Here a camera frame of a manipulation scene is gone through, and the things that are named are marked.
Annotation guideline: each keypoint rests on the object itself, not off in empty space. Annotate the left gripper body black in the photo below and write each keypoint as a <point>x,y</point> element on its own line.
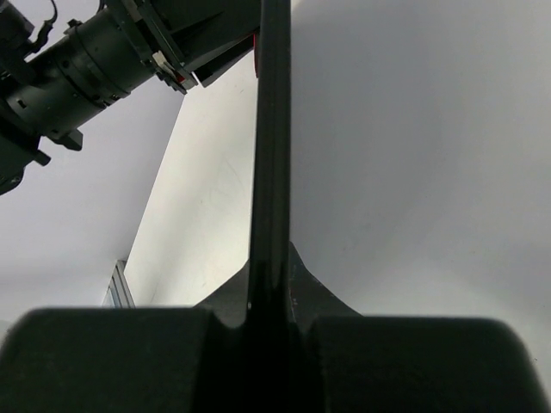
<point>186,43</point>

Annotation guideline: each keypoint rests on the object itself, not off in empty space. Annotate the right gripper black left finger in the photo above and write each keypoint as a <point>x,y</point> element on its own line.
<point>148,359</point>

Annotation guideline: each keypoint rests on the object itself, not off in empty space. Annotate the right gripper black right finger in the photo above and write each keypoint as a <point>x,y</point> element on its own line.
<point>356,363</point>

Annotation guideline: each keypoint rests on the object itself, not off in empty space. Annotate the white whiteboard black frame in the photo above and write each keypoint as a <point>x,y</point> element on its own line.
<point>421,156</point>

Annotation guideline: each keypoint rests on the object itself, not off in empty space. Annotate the red whiteboard eraser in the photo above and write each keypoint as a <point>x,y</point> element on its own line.
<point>256,53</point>

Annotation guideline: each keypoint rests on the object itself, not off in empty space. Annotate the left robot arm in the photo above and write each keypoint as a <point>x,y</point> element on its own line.
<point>50,91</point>

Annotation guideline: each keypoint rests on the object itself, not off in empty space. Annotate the aluminium side rail left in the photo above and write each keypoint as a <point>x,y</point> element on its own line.
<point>118,293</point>

